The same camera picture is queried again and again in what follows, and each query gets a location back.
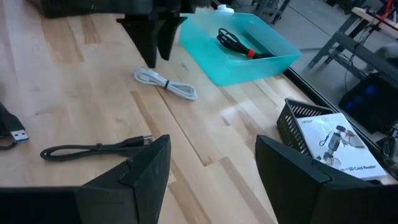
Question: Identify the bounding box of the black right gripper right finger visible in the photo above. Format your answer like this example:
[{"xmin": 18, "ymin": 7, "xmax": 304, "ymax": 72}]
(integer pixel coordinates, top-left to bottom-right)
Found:
[{"xmin": 255, "ymin": 134, "xmax": 398, "ymax": 224}]

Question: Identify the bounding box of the black case with blue circles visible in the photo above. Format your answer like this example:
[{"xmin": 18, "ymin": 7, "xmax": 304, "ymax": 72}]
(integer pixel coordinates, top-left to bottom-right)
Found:
[{"xmin": 338, "ymin": 72, "xmax": 398, "ymax": 135}]

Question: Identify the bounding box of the black USB cable blue plug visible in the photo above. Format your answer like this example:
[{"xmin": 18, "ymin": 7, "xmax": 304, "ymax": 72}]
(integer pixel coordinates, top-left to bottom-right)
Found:
[{"xmin": 0, "ymin": 102, "xmax": 30, "ymax": 151}]

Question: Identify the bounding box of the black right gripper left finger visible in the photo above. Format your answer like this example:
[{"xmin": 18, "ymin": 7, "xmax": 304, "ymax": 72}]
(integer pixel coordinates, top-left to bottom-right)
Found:
[{"xmin": 0, "ymin": 134, "xmax": 172, "ymax": 224}]

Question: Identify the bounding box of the white acer card reader box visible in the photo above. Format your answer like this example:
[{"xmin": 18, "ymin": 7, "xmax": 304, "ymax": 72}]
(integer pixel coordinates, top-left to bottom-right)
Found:
[{"xmin": 296, "ymin": 112, "xmax": 388, "ymax": 182}]

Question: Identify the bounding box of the short black USB-C cable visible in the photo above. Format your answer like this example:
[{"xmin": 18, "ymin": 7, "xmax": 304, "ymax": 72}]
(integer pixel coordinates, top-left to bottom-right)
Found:
[{"xmin": 39, "ymin": 134, "xmax": 155, "ymax": 163}]

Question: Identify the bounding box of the teal translucent plastic bin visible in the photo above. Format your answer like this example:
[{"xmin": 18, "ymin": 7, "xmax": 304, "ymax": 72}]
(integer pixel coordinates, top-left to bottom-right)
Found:
[{"xmin": 179, "ymin": 11, "xmax": 302, "ymax": 88}]

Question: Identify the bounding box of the white coiled USB cable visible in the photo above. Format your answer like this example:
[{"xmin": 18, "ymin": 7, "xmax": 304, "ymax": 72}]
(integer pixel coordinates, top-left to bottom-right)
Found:
[{"xmin": 132, "ymin": 67, "xmax": 199, "ymax": 101}]

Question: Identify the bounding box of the black cable with red tie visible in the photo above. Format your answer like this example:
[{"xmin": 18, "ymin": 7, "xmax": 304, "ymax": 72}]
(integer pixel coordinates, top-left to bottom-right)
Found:
[{"xmin": 216, "ymin": 27, "xmax": 278, "ymax": 60}]

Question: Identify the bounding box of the grey metal table frame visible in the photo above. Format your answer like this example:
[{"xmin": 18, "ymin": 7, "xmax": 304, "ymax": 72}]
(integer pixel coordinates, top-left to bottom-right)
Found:
[{"xmin": 307, "ymin": 30, "xmax": 398, "ymax": 91}]

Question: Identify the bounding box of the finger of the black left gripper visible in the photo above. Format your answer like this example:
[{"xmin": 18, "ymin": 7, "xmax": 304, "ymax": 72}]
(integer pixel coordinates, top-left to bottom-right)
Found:
[
  {"xmin": 156, "ymin": 14, "xmax": 188, "ymax": 62},
  {"xmin": 116, "ymin": 14, "xmax": 160, "ymax": 69}
]

